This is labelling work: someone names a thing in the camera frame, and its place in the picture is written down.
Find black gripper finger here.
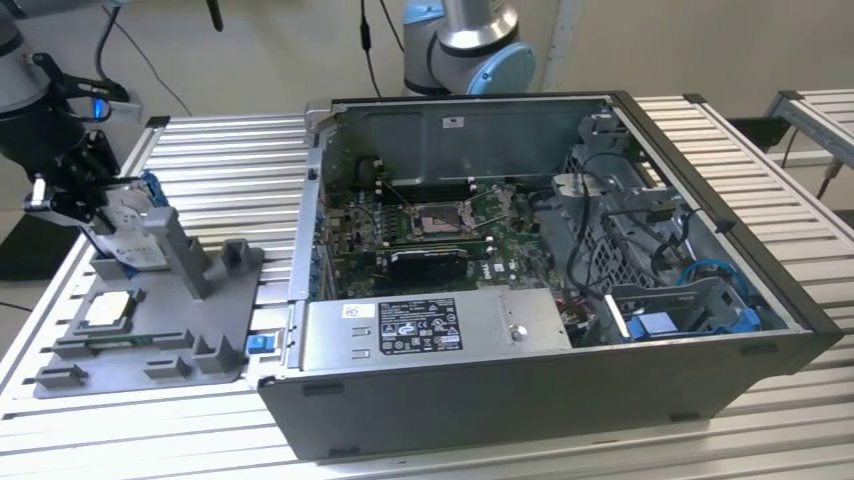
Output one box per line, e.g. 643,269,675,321
21,172,92,229
84,185,119,237

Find hard disk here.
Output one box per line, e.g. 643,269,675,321
87,171,170,272

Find grey disk bay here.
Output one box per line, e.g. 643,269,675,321
599,273,763,347

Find black floor stand base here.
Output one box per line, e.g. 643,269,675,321
0,212,87,282

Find silver CPU chip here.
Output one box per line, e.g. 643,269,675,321
80,292,140,327

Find grey parts rack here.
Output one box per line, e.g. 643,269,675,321
32,206,268,401

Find black RAM slots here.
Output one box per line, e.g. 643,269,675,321
384,177,472,202

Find black graphics card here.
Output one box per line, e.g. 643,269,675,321
375,248,472,295

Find CPU socket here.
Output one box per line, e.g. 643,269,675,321
408,201,476,240

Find silver power supply unit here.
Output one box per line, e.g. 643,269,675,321
298,286,575,374

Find socket locking lever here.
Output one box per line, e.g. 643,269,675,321
467,191,519,227

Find green motherboard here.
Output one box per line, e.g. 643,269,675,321
319,182,557,297

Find black open PC case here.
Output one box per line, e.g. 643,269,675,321
256,89,843,462

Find perforated grey drive cage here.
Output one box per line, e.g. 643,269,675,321
532,144,710,302

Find blue carrier in bay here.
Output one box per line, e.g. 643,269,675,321
629,311,683,342

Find black box between tables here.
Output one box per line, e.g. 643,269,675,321
725,116,790,150

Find metal slat side table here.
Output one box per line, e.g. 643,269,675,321
765,89,854,167

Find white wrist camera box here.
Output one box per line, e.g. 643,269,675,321
87,87,146,126

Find thin wire on wall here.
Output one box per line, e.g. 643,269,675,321
116,27,194,117

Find black camera cable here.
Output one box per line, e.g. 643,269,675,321
93,3,124,84

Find black cable beside arm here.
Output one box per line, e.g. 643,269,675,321
358,0,386,97

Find thick black wire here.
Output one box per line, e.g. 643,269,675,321
567,152,627,302

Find thin black wire in case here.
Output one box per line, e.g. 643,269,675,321
603,203,706,282

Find blue wire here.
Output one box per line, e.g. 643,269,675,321
675,256,763,327

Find cables under side table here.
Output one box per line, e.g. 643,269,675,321
814,127,843,202

